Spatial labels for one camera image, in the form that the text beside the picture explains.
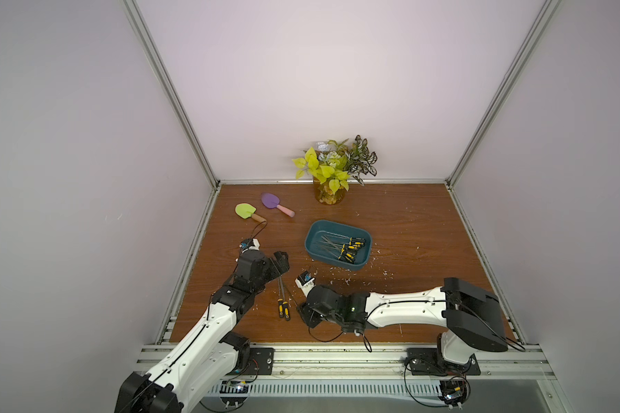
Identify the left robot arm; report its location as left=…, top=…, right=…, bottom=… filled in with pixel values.
left=115, top=249, right=289, bottom=412

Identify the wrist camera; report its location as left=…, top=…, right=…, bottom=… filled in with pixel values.
left=239, top=237, right=260, bottom=254
left=296, top=271, right=315, bottom=297

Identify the teal plastic storage box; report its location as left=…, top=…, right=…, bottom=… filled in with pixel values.
left=305, top=220, right=374, bottom=272

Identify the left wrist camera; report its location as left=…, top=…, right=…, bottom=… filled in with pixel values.
left=239, top=237, right=260, bottom=254

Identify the amber vase with plants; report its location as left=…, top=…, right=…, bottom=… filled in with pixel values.
left=292, top=135, right=378, bottom=206

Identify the controller board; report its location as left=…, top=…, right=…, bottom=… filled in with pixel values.
left=219, top=380, right=251, bottom=411
left=438, top=377, right=470, bottom=410

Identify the green toy shovel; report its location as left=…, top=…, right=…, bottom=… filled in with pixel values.
left=234, top=203, right=267, bottom=224

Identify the aluminium front rail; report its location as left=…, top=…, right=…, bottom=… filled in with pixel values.
left=130, top=342, right=558, bottom=382

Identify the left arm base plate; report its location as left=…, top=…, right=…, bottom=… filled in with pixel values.
left=227, top=346, right=275, bottom=377

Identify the right controller board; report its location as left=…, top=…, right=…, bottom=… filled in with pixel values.
left=438, top=377, right=470, bottom=410

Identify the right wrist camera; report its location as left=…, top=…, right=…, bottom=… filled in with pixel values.
left=296, top=271, right=315, bottom=297

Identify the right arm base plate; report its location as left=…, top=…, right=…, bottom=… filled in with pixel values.
left=404, top=348, right=482, bottom=377

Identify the purple toy shovel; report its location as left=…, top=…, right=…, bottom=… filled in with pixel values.
left=260, top=193, right=296, bottom=218

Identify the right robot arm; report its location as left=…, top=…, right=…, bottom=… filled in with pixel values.
left=296, top=274, right=508, bottom=366

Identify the left controller board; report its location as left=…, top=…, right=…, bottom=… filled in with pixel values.
left=219, top=380, right=251, bottom=411

